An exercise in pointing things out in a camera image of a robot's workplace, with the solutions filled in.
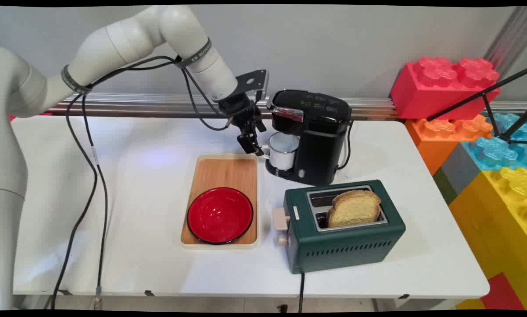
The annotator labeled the giant orange building block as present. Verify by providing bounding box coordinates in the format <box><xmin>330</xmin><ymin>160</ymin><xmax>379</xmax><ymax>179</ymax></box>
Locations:
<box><xmin>405</xmin><ymin>114</ymin><xmax>494</xmax><ymax>176</ymax></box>

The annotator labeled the giant light blue building block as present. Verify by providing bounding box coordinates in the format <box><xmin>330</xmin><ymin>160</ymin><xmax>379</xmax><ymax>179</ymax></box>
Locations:
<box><xmin>461</xmin><ymin>112</ymin><xmax>527</xmax><ymax>171</ymax></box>

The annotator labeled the wooden tray with cream rim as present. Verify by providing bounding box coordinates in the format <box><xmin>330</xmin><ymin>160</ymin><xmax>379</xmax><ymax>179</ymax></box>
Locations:
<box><xmin>180</xmin><ymin>153</ymin><xmax>260</xmax><ymax>251</ymax></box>

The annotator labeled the green two-slot toaster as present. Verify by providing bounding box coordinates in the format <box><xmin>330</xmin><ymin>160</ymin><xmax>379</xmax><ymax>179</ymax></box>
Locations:
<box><xmin>271</xmin><ymin>179</ymin><xmax>406</xmax><ymax>275</ymax></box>

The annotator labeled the toasted bread slice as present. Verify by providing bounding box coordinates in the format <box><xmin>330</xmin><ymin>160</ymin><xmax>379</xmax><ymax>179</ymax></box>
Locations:
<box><xmin>327</xmin><ymin>190</ymin><xmax>382</xmax><ymax>228</ymax></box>

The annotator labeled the red bowl with black rim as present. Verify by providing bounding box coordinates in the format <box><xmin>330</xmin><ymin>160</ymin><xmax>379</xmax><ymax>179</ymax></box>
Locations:
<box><xmin>187</xmin><ymin>187</ymin><xmax>255</xmax><ymax>246</ymax></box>

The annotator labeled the black velcro strap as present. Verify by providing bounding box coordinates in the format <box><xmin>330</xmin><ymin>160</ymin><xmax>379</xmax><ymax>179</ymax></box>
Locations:
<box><xmin>174</xmin><ymin>37</ymin><xmax>213</xmax><ymax>69</ymax></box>
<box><xmin>61</xmin><ymin>65</ymin><xmax>93</xmax><ymax>95</ymax></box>

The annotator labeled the aluminium rail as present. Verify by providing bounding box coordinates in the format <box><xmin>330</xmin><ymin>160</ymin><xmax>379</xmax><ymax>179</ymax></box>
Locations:
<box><xmin>48</xmin><ymin>92</ymin><xmax>527</xmax><ymax>121</ymax></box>

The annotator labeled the black tripod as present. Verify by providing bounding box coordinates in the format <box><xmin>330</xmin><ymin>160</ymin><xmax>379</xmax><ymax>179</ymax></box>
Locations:
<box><xmin>427</xmin><ymin>66</ymin><xmax>527</xmax><ymax>144</ymax></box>

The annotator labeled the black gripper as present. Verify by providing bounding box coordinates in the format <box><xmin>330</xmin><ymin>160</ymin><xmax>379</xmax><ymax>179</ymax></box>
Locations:
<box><xmin>217</xmin><ymin>93</ymin><xmax>267</xmax><ymax>157</ymax></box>

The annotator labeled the black cable with end connector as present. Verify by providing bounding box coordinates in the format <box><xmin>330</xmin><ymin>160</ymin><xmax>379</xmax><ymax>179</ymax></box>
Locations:
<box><xmin>81</xmin><ymin>92</ymin><xmax>110</xmax><ymax>310</ymax></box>

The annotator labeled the black coffee machine power cord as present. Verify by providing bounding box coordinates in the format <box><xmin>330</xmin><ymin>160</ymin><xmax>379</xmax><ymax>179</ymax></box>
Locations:
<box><xmin>337</xmin><ymin>120</ymin><xmax>355</xmax><ymax>171</ymax></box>

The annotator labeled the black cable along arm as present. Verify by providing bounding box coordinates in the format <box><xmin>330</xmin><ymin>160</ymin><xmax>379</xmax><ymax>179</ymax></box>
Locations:
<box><xmin>86</xmin><ymin>55</ymin><xmax>234</xmax><ymax>132</ymax></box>

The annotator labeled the white enamel mug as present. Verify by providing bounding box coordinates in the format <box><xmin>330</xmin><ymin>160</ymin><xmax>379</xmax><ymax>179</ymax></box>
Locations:
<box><xmin>260</xmin><ymin>132</ymin><xmax>301</xmax><ymax>171</ymax></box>

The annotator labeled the black coffee machine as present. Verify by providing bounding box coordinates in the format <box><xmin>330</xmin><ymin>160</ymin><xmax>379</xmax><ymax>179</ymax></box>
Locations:
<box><xmin>266</xmin><ymin>89</ymin><xmax>353</xmax><ymax>186</ymax></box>

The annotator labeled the long black hanging cable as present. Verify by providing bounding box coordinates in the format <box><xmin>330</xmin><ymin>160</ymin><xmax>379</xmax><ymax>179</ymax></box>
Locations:
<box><xmin>50</xmin><ymin>95</ymin><xmax>99</xmax><ymax>310</ymax></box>

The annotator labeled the giant yellow building block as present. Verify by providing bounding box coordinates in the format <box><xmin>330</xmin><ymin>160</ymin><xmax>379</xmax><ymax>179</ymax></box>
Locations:
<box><xmin>449</xmin><ymin>166</ymin><xmax>527</xmax><ymax>310</ymax></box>

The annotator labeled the giant red building block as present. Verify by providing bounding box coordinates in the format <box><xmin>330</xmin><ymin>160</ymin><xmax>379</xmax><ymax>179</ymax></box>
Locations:
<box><xmin>390</xmin><ymin>56</ymin><xmax>502</xmax><ymax>121</ymax></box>

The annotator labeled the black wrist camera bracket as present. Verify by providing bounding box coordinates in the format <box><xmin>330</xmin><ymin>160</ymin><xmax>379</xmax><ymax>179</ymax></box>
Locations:
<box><xmin>235</xmin><ymin>70</ymin><xmax>270</xmax><ymax>103</ymax></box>

